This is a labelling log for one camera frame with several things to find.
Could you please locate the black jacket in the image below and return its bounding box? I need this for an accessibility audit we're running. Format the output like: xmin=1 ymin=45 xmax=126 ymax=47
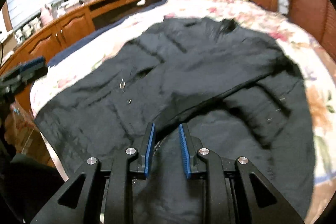
xmin=35 ymin=18 xmax=315 ymax=223

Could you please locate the navy blue bedsheet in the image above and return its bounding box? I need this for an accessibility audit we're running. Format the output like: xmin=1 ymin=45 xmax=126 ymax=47
xmin=47 ymin=0 xmax=168 ymax=67

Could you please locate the wooden louvered wardrobe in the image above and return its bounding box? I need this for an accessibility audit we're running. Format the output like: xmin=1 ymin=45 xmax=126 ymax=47
xmin=288 ymin=0 xmax=335 ymax=59

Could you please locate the wooden desk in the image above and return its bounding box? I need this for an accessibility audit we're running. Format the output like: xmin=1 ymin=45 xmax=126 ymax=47
xmin=0 ymin=0 xmax=145 ymax=114

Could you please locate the floral blanket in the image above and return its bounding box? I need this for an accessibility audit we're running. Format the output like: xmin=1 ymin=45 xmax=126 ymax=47
xmin=30 ymin=0 xmax=335 ymax=223

